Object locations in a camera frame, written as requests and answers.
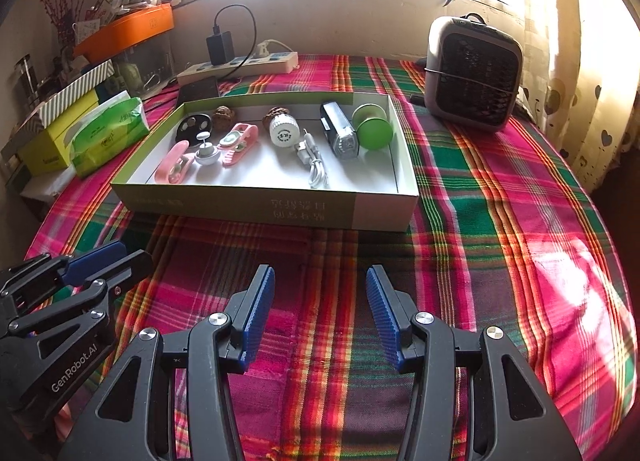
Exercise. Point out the striped grey-white box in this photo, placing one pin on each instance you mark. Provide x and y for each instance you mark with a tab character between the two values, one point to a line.
75	91

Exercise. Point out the clear glass container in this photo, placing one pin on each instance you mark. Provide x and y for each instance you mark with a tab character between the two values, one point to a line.
150	61

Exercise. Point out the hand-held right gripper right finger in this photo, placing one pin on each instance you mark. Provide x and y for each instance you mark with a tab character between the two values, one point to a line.
382	321

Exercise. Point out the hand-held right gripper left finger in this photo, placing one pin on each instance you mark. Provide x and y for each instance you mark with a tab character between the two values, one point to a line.
257	321

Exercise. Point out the white shallow cardboard box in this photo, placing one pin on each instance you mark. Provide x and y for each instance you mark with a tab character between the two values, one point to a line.
240	211

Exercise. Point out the grey mini heater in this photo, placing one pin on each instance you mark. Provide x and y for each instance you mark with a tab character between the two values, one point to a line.
470	76

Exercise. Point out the brown walnut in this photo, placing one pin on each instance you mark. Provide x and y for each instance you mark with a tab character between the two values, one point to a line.
223	116
274	113

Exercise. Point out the black bike light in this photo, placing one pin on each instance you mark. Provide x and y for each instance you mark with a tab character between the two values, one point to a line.
340	133

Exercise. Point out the pink clip with green pad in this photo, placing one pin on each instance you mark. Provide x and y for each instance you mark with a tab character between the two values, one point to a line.
240	138

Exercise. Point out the white power strip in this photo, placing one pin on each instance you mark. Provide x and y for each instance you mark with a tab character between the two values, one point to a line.
270	63

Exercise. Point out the red flower branches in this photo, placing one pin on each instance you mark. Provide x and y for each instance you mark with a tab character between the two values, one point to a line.
55	16

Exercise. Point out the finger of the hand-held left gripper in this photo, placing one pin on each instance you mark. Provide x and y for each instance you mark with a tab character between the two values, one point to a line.
95	257
132	263

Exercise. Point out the yellow box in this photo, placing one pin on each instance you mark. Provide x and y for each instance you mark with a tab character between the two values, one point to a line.
45	146

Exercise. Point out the white round knob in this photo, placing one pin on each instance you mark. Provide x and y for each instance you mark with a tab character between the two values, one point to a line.
206	153

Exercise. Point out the plaid tablecloth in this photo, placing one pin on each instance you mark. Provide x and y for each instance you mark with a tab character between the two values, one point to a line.
500	241

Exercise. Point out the white printed card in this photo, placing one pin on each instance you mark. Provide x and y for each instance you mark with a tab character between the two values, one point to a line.
85	28

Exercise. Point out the white ribbed cap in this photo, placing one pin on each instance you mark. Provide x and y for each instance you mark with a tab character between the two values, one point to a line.
283	133

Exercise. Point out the green tissue pack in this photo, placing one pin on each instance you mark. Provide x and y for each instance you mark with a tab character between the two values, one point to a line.
107	131

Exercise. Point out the black charger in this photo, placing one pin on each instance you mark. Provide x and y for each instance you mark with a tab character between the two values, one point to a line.
220	48

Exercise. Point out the black phone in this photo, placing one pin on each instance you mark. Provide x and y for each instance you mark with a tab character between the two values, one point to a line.
200	89

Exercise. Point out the plain pink clip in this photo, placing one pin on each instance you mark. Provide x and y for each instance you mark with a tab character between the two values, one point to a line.
172	168

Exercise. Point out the white paper sheet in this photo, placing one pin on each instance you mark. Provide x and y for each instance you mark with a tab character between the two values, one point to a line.
40	186

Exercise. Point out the orange tray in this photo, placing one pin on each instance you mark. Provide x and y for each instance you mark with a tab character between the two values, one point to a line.
130	28

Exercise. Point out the black round device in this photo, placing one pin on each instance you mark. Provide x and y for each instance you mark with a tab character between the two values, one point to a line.
195	127

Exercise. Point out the heart patterned curtain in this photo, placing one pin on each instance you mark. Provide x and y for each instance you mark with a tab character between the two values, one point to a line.
575	91

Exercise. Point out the green and white spool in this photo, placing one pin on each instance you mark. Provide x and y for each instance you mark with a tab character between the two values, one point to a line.
372	128

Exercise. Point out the metal french press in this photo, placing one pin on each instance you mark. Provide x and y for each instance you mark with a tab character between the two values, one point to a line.
24	76

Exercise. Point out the white plug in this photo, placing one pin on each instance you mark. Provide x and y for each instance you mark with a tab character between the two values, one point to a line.
262	47

